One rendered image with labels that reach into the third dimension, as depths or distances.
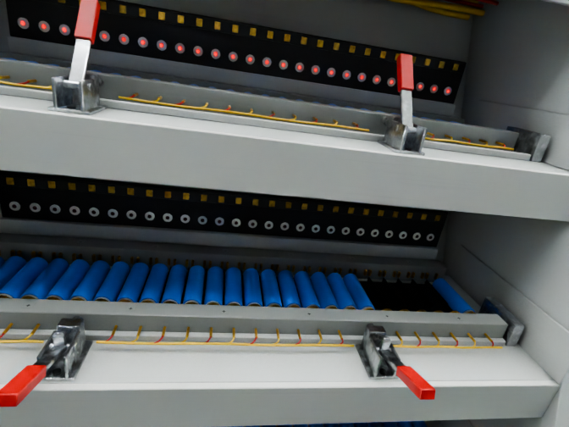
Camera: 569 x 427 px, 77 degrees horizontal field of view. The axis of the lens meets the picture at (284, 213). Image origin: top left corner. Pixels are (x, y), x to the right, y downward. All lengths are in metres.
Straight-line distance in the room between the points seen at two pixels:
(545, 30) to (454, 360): 0.37
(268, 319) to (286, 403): 0.07
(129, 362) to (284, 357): 0.13
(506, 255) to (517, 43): 0.25
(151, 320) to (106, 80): 0.21
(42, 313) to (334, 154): 0.27
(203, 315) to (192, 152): 0.15
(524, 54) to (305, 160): 0.33
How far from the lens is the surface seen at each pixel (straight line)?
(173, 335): 0.35
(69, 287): 0.40
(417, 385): 0.30
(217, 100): 0.35
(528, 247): 0.47
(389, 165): 0.31
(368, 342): 0.36
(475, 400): 0.41
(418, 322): 0.40
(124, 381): 0.33
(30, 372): 0.30
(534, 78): 0.51
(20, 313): 0.38
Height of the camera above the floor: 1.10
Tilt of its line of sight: 4 degrees down
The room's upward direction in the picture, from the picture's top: 5 degrees clockwise
